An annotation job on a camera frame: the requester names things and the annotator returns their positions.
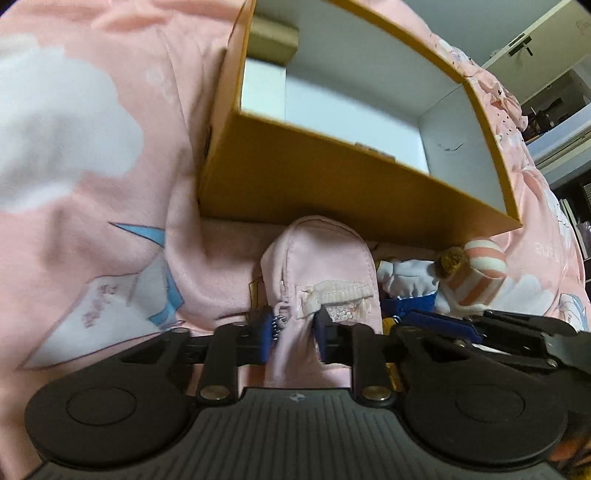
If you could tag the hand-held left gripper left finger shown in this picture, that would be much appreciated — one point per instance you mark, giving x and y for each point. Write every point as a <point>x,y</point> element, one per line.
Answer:
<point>263,339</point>

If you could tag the orange cardboard box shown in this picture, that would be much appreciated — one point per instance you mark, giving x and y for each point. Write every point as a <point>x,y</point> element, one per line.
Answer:
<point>332,184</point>

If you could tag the white box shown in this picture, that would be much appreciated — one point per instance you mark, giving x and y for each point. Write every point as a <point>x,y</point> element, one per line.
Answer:
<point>263,90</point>

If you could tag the pink printed blanket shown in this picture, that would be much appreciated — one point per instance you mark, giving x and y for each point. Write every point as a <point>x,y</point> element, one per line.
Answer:
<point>83,207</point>

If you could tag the small gold box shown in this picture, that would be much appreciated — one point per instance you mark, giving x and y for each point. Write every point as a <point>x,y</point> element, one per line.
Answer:
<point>274,39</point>

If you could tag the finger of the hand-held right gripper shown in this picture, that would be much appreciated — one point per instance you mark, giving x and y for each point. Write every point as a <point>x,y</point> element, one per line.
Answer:
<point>443,325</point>
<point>531,322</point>

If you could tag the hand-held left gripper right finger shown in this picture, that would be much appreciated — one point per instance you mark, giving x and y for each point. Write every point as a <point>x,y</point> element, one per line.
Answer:
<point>323,339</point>

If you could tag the pink zip pouch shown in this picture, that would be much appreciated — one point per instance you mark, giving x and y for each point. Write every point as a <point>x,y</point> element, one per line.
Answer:
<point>318,258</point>

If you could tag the white plush with striped hat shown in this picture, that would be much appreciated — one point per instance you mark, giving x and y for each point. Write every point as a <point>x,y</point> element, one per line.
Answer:
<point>480,277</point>

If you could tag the brown bear plush blue outfit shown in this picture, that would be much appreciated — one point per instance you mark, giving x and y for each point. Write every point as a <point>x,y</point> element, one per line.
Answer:
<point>411,281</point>

